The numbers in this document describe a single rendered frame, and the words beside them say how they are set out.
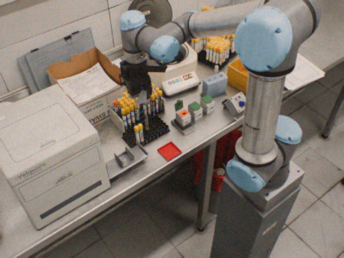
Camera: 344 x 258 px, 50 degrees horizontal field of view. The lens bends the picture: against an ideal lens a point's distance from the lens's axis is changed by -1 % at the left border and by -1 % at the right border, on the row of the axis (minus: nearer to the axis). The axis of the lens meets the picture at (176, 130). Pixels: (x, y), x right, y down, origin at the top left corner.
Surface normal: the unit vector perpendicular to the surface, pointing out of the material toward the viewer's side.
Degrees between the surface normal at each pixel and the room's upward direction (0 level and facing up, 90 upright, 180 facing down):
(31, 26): 90
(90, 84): 1
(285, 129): 9
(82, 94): 0
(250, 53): 81
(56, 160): 89
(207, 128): 0
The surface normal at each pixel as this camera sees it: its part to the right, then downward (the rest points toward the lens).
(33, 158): 0.00, -0.67
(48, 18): 0.62, 0.58
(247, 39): -0.66, 0.44
